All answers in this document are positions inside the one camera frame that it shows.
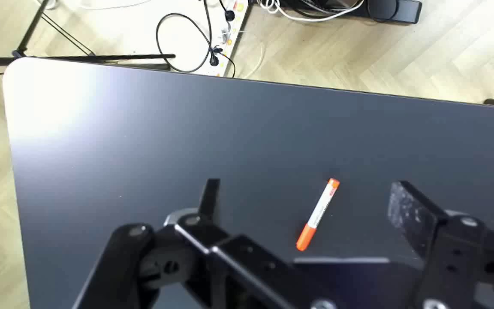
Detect black floor base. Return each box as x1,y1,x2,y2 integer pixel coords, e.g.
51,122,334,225
365,0,423,26

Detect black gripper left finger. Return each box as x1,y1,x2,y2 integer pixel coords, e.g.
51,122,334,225
72,177,295,309

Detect black looped cable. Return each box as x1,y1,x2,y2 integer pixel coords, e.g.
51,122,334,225
154,0,238,79

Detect white cable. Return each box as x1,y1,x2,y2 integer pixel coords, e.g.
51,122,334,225
255,0,368,26

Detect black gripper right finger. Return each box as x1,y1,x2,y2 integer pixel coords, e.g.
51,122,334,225
386,180,494,309

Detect orange and white marker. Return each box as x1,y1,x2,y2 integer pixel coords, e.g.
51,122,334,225
295,177,341,254

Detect white power strip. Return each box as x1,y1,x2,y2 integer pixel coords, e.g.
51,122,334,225
214,0,255,62

